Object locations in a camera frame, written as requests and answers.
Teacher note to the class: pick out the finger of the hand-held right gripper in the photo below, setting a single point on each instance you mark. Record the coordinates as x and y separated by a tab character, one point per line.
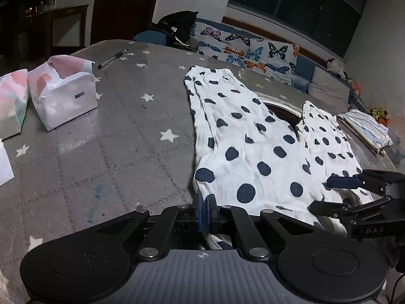
343	182
329	208

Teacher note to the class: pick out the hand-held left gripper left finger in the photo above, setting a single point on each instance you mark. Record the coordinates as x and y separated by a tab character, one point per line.
198	212

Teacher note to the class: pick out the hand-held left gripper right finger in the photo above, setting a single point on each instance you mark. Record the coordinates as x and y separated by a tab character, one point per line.
211	215

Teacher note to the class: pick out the white polka dot pants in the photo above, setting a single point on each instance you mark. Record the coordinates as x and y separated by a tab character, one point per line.
253	152

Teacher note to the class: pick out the striped folded clothes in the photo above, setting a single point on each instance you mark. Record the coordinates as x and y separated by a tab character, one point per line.
367	126

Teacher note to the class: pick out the orange and yellow toys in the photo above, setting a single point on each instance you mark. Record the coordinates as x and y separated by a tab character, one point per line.
379	115

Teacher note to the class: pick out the red plush toy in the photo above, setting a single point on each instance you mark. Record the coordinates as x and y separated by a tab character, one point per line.
355	88

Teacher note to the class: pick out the grey cushion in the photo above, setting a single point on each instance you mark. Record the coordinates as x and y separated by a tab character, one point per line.
329	85

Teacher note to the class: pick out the grey star print tablecloth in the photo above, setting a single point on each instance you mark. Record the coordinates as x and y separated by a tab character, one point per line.
110	152

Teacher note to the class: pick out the black and white plush toy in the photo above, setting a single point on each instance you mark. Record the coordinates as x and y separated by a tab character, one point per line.
333	65

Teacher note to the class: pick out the blue sofa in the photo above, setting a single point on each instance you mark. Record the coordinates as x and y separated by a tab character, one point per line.
303	66

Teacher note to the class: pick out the butterfly print sofa cover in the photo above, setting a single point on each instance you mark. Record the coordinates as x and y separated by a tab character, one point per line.
246	50

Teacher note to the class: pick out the open white tissue pack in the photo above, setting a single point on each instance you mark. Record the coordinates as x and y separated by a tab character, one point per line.
66	101

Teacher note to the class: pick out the black pen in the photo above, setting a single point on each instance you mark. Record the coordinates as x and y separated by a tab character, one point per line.
112	59

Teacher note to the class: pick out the dark window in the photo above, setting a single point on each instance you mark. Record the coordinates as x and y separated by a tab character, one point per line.
300	6

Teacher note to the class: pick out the black bag on sofa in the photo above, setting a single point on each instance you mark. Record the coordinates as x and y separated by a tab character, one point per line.
177	25

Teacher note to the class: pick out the white paper sheet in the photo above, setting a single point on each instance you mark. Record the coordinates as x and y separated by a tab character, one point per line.
4	164

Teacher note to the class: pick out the pastel tissue pack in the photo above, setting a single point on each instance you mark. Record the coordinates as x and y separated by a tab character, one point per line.
11	101

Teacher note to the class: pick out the dark wooden door with glass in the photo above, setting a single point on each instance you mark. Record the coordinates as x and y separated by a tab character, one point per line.
126	6

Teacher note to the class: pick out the wooden side table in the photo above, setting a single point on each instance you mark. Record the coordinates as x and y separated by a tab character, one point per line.
63	11

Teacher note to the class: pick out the dark wooden shelf cabinet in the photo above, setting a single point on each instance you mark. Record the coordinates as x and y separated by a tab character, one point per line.
19	12

